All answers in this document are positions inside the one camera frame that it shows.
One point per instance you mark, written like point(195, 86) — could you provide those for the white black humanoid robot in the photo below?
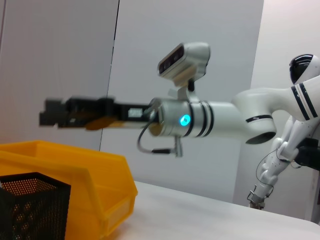
point(275, 165)

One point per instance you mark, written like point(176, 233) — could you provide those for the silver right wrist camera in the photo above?
point(192, 57)

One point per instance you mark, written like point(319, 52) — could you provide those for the black mesh pen holder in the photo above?
point(32, 207)

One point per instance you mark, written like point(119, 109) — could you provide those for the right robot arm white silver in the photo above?
point(225, 117)

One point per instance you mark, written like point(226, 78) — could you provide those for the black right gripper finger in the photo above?
point(53, 119)
point(56, 105)

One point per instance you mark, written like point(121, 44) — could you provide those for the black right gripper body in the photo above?
point(107, 111)

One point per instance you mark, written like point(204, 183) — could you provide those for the yellow plastic storage bin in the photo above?
point(105, 175)

